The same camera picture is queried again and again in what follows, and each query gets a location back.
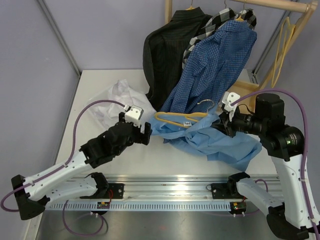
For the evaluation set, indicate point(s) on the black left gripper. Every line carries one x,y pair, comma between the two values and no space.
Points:
143,139

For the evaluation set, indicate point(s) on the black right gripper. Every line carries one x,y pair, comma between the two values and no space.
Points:
225,125

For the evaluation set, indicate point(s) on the light blue shirt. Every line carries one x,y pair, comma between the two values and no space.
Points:
203,140

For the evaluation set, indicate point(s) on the yellow hanger of white shirt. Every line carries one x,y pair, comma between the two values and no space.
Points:
284,39

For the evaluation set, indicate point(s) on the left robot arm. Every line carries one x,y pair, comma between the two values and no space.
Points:
33,194

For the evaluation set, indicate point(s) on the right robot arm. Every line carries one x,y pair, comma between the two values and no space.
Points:
296,216

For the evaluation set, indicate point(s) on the blue plaid shirt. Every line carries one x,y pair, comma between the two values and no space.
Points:
212,68

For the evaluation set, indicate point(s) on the black pinstripe shirt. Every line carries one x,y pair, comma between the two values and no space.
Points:
163,53

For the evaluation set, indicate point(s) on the hanger of plaid shirt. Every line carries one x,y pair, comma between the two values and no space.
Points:
241,14

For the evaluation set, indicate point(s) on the black white checkered shirt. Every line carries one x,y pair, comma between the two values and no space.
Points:
214,23

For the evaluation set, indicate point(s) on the hanger of black shirt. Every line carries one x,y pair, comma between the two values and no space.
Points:
191,6

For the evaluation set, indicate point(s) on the wooden clothes rack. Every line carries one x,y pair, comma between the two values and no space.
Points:
295,18

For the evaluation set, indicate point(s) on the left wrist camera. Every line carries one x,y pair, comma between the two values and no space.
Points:
133,114

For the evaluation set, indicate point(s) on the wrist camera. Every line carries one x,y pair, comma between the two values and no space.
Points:
227,100
133,114

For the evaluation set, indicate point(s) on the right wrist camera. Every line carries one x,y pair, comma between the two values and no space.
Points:
227,100

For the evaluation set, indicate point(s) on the aluminium rail base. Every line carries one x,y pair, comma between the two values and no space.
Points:
166,188

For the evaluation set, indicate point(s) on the white slotted cable duct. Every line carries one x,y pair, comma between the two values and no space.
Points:
140,206

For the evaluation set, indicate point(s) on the aluminium corner frame post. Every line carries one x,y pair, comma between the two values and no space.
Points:
58,35

